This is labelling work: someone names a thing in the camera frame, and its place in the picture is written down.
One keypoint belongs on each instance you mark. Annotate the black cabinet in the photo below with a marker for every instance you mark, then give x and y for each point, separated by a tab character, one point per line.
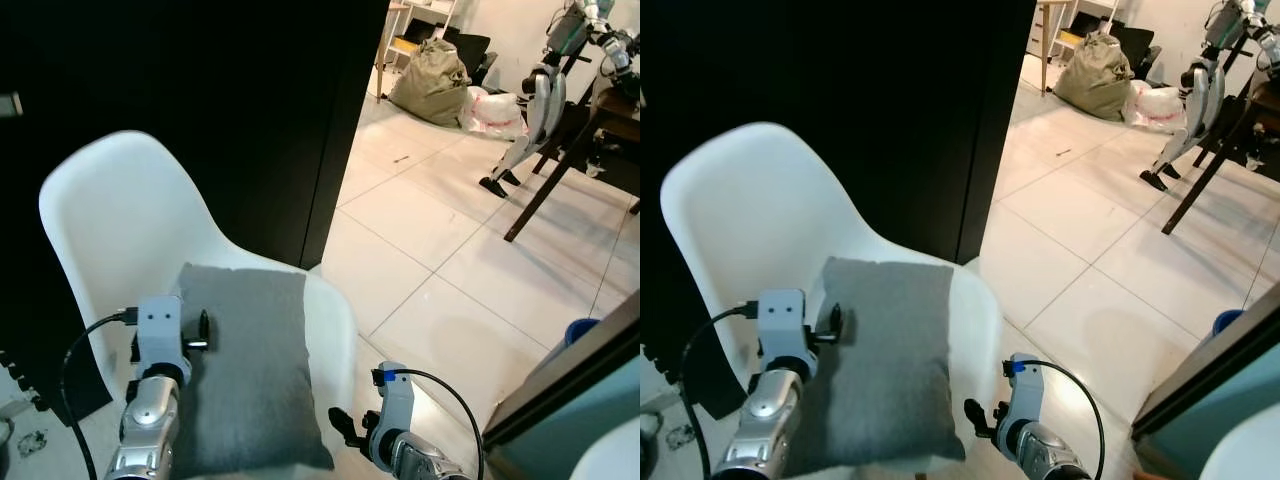
200	80
840	70

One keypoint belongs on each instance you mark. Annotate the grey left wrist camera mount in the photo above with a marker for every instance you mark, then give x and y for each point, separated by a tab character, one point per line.
158	325
783	318

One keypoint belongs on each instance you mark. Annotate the yellow box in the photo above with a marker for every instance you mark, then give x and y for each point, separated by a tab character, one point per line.
1070	40
405	45

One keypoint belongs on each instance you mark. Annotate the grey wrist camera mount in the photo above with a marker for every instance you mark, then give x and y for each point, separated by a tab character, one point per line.
1025	395
158	325
397	405
783	318

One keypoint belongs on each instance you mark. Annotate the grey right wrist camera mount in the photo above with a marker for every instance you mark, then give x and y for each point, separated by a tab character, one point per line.
1025	395
397	405

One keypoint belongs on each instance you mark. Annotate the blue bowl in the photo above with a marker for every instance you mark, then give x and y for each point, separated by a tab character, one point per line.
580	328
1227	320

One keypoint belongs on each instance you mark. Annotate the black wall edge trim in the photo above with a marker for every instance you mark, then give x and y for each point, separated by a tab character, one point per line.
1200	385
560	385

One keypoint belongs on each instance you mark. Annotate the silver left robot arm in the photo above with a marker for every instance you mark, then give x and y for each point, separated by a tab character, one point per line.
765	420
148	425

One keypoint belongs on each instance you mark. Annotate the black foam puzzle mat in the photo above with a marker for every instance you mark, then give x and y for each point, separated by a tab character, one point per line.
60	390
700	385

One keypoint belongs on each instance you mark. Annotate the black office chair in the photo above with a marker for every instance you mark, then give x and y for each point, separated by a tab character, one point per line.
1140	45
475	50

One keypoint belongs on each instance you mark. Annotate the white plastic bag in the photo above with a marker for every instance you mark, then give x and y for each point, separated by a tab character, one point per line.
495	112
1155	107

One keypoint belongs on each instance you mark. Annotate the wooden white shelf rack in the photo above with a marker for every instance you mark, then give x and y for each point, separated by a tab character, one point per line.
1043	50
384	50

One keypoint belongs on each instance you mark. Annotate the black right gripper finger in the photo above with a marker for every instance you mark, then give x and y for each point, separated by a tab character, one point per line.
984	422
348	428

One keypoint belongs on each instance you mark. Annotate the grey fabric pillow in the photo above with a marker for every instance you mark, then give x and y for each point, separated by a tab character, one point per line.
890	370
250	370

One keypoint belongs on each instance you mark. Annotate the olive green sack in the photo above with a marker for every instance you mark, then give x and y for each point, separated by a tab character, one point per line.
430	85
1095	78

